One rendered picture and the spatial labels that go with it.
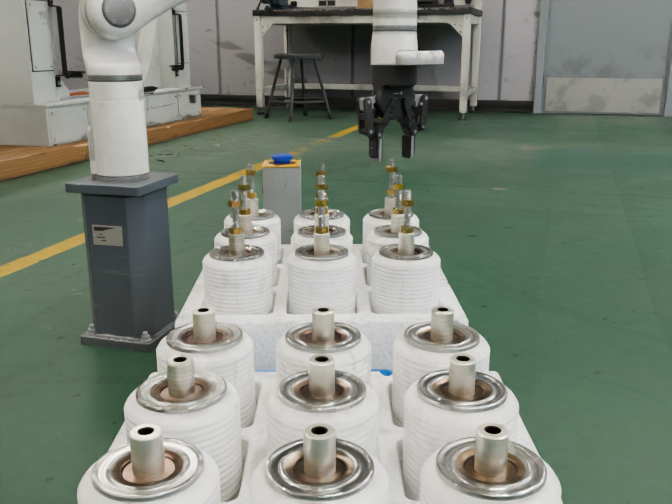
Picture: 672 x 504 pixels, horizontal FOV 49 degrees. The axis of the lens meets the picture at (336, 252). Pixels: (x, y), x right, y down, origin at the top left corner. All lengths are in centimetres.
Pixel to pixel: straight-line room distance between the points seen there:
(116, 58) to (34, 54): 230
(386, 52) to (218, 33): 557
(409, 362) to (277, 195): 73
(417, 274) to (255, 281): 22
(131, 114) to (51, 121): 229
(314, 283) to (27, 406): 50
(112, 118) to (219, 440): 81
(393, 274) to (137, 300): 54
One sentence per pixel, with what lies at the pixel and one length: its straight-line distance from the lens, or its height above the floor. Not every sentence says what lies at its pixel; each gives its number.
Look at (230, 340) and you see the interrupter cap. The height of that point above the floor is 25.
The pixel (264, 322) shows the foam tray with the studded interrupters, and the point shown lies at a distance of 99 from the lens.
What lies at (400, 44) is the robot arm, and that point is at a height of 53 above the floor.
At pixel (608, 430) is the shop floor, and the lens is 116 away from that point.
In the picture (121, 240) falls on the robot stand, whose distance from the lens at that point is 135.
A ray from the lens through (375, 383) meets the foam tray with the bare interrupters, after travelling 82.
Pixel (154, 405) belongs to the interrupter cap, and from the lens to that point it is 62.
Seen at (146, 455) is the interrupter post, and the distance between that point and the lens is 53.
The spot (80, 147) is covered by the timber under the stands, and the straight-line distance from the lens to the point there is 366.
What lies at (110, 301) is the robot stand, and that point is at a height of 9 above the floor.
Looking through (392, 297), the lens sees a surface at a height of 20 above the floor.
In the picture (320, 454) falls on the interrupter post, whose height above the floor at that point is 27.
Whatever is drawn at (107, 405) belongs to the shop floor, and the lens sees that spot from 121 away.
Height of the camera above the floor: 54
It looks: 16 degrees down
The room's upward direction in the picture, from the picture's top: straight up
